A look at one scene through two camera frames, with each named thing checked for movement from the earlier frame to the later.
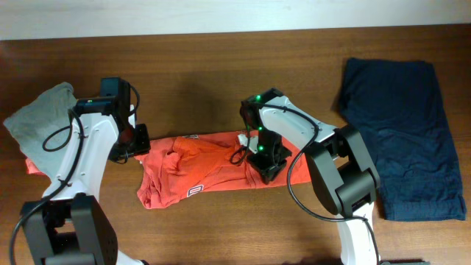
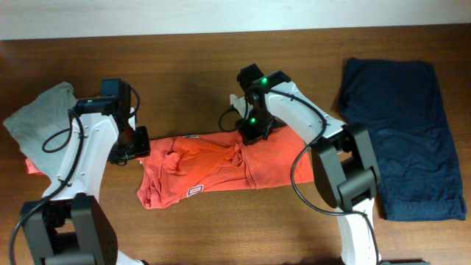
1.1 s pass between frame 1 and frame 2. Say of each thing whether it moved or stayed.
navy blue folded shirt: stayed
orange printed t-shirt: stayed
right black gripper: moved
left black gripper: stayed
